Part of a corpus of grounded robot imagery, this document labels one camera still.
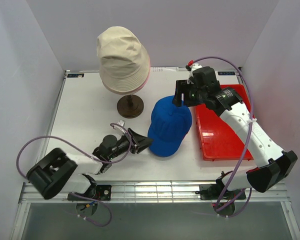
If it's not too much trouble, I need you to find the pink bucket hat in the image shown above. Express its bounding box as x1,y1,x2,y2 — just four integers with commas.
102,57,151,95

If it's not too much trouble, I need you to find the cream bucket hat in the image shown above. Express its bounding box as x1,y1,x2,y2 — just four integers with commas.
96,26,149,82

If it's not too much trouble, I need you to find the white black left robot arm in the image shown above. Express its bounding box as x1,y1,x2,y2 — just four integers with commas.
26,128,153,201

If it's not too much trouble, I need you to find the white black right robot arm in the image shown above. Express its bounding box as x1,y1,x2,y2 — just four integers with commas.
172,63,298,193

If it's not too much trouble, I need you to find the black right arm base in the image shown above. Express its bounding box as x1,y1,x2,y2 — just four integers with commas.
195,183,241,200

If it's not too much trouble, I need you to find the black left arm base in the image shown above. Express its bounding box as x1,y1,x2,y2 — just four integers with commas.
75,185,112,201

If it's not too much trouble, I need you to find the cream mannequin head stand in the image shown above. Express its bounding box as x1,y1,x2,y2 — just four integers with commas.
117,94,144,119

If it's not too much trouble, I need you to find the red plastic bin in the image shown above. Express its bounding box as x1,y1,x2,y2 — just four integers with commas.
194,83,255,162

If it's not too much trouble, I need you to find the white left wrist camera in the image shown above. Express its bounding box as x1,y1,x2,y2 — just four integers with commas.
113,119,126,132

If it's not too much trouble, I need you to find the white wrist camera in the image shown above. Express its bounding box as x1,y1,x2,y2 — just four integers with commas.
185,60,203,84
113,119,126,132

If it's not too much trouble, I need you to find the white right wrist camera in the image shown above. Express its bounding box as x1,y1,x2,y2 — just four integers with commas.
185,60,203,84

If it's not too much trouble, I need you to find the aluminium front rail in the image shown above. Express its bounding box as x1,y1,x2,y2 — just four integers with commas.
19,181,290,204

